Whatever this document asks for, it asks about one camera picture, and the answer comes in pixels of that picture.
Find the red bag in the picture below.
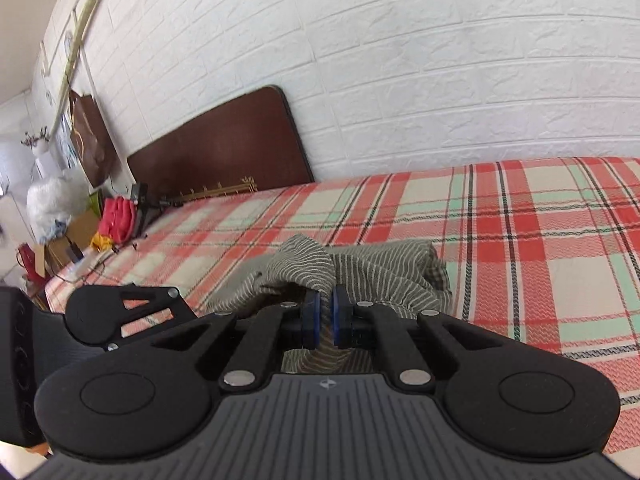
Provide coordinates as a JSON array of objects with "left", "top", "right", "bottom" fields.
[{"left": 98, "top": 196, "right": 137, "bottom": 241}]

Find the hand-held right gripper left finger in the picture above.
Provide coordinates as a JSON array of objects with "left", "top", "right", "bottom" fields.
[{"left": 152, "top": 290, "right": 322, "bottom": 394}]

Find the white fluffy plastic bag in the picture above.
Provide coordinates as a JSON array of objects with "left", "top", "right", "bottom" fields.
[{"left": 26, "top": 170, "right": 92, "bottom": 242}]

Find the red plaid bed sheet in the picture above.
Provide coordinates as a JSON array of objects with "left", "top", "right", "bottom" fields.
[{"left": 45, "top": 156, "right": 640, "bottom": 456}]

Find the brown cardboard box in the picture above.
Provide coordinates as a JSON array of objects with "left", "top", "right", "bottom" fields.
[{"left": 46, "top": 209, "right": 102, "bottom": 273}]

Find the bamboo pole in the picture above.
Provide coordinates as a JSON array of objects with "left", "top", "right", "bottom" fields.
[{"left": 50, "top": 0, "right": 120, "bottom": 136}]

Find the black tripod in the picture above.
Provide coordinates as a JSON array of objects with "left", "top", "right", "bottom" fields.
[{"left": 129, "top": 183, "right": 187, "bottom": 242}]

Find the olive patterned garment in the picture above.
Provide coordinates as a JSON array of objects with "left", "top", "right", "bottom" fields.
[{"left": 205, "top": 233, "right": 453, "bottom": 376}]

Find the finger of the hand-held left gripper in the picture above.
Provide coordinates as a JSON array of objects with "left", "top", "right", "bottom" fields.
[{"left": 106, "top": 282, "right": 199, "bottom": 352}]

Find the brown wooden headboard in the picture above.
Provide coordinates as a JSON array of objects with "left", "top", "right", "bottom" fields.
[{"left": 126, "top": 85, "right": 315, "bottom": 206}]

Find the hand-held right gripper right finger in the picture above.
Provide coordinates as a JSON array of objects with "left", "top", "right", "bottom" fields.
[{"left": 331, "top": 285, "right": 506, "bottom": 392}]

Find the brown hanging bag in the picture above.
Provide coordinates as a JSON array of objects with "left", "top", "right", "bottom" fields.
[{"left": 69, "top": 89, "right": 122, "bottom": 189}]

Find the red stool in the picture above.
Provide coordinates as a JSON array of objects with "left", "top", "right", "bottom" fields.
[{"left": 16, "top": 242, "right": 50, "bottom": 288}]

